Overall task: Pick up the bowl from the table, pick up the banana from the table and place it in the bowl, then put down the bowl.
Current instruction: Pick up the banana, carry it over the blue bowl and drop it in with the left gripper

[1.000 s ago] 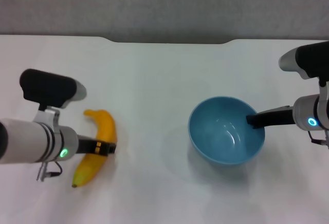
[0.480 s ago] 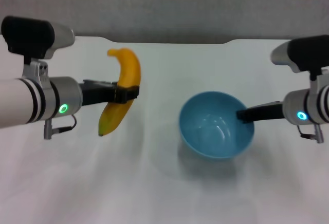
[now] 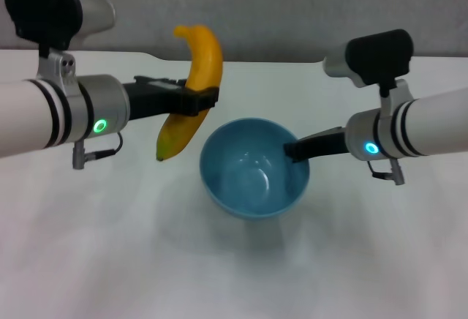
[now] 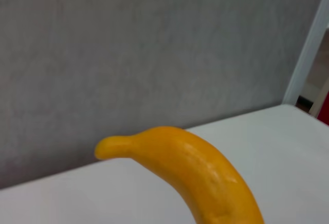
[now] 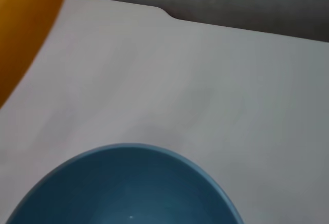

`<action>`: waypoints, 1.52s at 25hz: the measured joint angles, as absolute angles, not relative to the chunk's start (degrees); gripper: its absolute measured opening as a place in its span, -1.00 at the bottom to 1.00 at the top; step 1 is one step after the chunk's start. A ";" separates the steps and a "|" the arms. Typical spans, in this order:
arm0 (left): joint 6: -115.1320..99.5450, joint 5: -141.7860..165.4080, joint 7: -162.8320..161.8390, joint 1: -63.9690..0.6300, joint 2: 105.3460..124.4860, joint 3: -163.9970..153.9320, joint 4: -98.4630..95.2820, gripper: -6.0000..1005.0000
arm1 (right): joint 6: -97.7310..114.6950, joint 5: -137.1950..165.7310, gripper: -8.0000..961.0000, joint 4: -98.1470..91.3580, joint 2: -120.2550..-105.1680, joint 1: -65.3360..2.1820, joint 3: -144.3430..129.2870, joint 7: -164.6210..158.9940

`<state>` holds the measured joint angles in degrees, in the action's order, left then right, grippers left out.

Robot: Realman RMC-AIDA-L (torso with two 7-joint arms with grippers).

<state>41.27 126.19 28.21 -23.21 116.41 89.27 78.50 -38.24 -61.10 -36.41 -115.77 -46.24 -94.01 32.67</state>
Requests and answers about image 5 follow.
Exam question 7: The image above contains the yellow banana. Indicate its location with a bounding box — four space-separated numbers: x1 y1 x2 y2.
0 0 75 109

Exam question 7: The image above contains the blue bowl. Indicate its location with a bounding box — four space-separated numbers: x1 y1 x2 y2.
5 142 244 224

